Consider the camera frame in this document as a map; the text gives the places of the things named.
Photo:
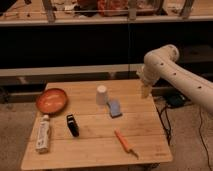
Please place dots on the orange bowl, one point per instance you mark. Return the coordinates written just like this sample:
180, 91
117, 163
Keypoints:
51, 101

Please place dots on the white plastic bottle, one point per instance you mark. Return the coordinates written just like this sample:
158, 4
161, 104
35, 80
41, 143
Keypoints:
42, 142

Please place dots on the orange handled tool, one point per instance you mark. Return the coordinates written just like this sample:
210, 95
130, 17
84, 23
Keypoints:
126, 146

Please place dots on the wooden table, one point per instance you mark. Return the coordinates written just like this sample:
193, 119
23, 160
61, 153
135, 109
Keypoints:
97, 144

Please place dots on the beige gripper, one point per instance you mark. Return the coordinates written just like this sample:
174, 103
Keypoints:
145, 90

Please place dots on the white ceramic cup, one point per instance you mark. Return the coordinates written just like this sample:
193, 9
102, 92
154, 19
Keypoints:
101, 95

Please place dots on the black box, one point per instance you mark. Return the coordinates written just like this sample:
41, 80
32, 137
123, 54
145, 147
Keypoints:
197, 59

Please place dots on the blue sponge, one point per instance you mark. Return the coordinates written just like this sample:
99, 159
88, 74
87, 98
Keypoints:
114, 108

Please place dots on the orange object on shelf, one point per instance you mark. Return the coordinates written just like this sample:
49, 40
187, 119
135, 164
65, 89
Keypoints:
112, 7

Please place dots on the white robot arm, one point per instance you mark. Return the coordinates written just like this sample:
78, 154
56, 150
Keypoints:
161, 63

